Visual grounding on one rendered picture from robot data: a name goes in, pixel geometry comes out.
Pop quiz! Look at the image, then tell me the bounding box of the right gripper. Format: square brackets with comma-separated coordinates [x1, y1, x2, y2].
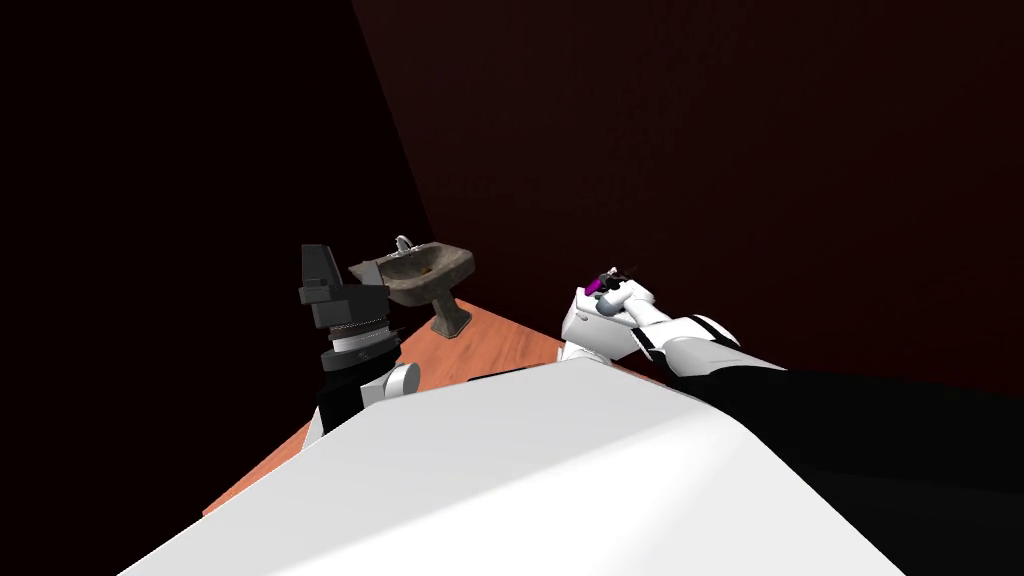
[597, 267, 641, 294]

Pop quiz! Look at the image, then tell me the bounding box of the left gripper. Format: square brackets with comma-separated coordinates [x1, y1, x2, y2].
[298, 243, 393, 330]

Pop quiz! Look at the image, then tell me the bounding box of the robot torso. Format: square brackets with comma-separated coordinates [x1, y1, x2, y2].
[118, 357, 907, 576]

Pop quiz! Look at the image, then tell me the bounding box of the brown stone pedestal sink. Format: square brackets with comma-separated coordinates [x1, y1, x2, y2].
[349, 234, 476, 340]

